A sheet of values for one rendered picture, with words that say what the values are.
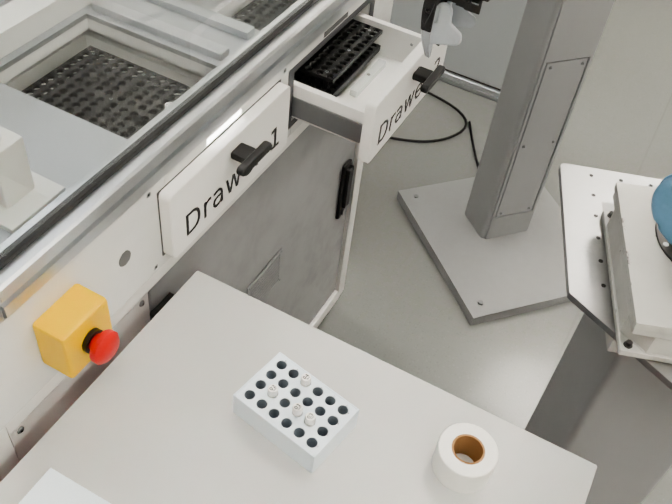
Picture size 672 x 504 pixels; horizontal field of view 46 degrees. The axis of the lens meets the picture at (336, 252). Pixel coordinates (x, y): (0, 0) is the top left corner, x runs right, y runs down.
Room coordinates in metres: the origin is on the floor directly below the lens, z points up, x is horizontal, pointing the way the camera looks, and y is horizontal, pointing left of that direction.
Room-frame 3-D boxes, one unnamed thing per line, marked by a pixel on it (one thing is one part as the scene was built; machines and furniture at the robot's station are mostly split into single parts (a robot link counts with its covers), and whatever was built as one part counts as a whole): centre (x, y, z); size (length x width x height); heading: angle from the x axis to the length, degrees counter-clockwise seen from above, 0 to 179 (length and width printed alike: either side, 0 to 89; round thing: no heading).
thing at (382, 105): (1.07, -0.08, 0.87); 0.29 x 0.02 x 0.11; 158
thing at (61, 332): (0.51, 0.27, 0.88); 0.07 x 0.05 x 0.07; 158
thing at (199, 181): (0.82, 0.16, 0.87); 0.29 x 0.02 x 0.11; 158
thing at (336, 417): (0.51, 0.02, 0.78); 0.12 x 0.08 x 0.04; 57
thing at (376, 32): (1.10, 0.01, 0.90); 0.18 x 0.02 x 0.01; 158
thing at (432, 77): (1.06, -0.10, 0.91); 0.07 x 0.04 x 0.01; 158
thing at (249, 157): (0.81, 0.14, 0.91); 0.07 x 0.04 x 0.01; 158
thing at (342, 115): (1.15, 0.12, 0.86); 0.40 x 0.26 x 0.06; 68
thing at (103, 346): (0.50, 0.24, 0.88); 0.04 x 0.03 x 0.04; 158
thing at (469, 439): (0.48, -0.18, 0.78); 0.07 x 0.07 x 0.04
